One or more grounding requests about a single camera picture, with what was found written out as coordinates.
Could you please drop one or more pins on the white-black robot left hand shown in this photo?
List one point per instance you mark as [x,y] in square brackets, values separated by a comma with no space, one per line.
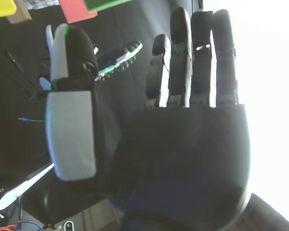
[183,156]

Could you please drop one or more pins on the red block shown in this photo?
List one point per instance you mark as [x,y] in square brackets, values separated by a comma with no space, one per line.
[74,12]

